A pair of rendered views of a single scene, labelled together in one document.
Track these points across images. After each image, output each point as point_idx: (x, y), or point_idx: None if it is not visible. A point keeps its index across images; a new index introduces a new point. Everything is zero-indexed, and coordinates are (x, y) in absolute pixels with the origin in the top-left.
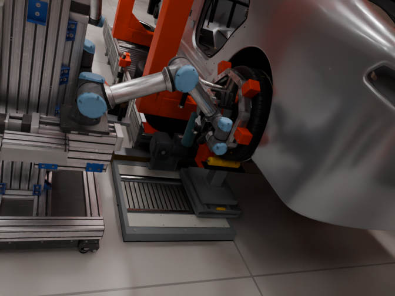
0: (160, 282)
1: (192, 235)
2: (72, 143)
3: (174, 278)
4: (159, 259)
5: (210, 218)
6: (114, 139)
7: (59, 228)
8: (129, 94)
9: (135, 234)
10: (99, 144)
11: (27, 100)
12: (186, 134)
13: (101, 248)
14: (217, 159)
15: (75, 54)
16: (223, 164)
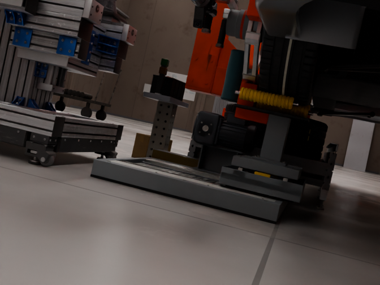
0: (98, 191)
1: (194, 187)
2: (42, 5)
3: (123, 197)
4: (122, 190)
5: (244, 192)
6: (82, 1)
7: (8, 105)
8: None
9: (106, 162)
10: (67, 7)
11: None
12: (224, 81)
13: (57, 169)
14: (252, 89)
15: None
16: (261, 95)
